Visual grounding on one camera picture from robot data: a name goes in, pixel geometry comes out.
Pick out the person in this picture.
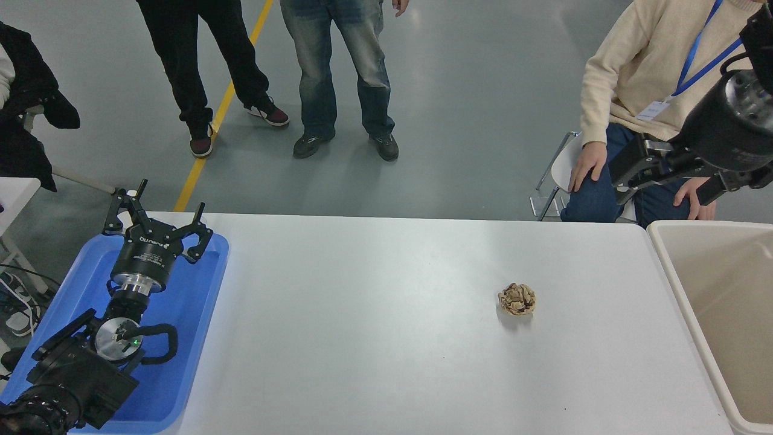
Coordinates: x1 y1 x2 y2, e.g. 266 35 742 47
560 0 773 229
136 0 290 159
0 21 81 193
279 0 410 163

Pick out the large pale bin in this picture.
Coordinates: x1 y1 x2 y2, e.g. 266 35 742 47
646 220 773 435

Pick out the person's right hand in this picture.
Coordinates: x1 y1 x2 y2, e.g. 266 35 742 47
568 142 608 194

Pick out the blue lanyard with badge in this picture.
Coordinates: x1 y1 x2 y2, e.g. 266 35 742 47
635 0 745 123

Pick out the blue plastic tray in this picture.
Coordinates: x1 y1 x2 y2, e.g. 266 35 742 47
0 233 230 434

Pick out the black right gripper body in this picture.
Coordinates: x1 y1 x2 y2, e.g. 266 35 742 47
679 91 773 173

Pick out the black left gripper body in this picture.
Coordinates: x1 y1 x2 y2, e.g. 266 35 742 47
112 228 185 285

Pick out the white chair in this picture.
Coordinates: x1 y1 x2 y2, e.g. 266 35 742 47
530 130 641 224

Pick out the tan paper ball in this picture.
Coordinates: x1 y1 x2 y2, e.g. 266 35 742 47
498 283 536 315

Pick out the black cable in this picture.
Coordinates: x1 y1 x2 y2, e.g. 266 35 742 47
0 263 61 297

